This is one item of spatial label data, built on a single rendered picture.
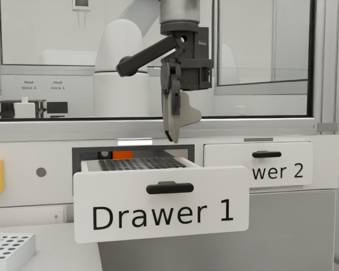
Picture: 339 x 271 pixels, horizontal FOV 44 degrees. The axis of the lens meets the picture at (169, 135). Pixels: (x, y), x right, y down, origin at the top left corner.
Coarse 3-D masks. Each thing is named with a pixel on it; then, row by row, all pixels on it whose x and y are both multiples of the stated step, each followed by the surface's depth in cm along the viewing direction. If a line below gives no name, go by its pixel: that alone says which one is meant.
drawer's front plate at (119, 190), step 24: (168, 168) 69; (192, 168) 69; (216, 168) 70; (240, 168) 70; (96, 192) 65; (120, 192) 66; (144, 192) 67; (192, 192) 69; (216, 192) 70; (240, 192) 71; (96, 216) 66; (168, 216) 68; (192, 216) 69; (216, 216) 70; (240, 216) 71; (96, 240) 66
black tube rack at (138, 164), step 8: (104, 160) 96; (112, 160) 97; (120, 160) 96; (128, 160) 96; (136, 160) 96; (144, 160) 97; (152, 160) 96; (160, 160) 96; (168, 160) 97; (176, 160) 96; (104, 168) 86; (112, 168) 86; (120, 168) 86; (128, 168) 87; (136, 168) 86; (144, 168) 86; (152, 168) 86; (160, 168) 86
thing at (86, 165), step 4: (84, 160) 100; (88, 160) 100; (92, 160) 100; (96, 160) 100; (180, 160) 104; (184, 160) 101; (188, 160) 100; (84, 164) 95; (88, 164) 100; (92, 164) 100; (96, 164) 100; (184, 164) 100; (188, 164) 97; (192, 164) 95; (80, 168) 101; (84, 168) 89; (88, 168) 100; (92, 168) 100; (96, 168) 100; (100, 168) 100
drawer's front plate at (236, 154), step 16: (224, 144) 104; (240, 144) 104; (256, 144) 105; (272, 144) 106; (288, 144) 107; (304, 144) 108; (208, 160) 102; (224, 160) 103; (240, 160) 104; (256, 160) 105; (272, 160) 106; (288, 160) 107; (304, 160) 108; (272, 176) 107; (288, 176) 108; (304, 176) 109
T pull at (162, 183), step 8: (152, 184) 64; (160, 184) 64; (168, 184) 64; (176, 184) 65; (184, 184) 65; (192, 184) 65; (152, 192) 64; (160, 192) 64; (168, 192) 64; (176, 192) 65
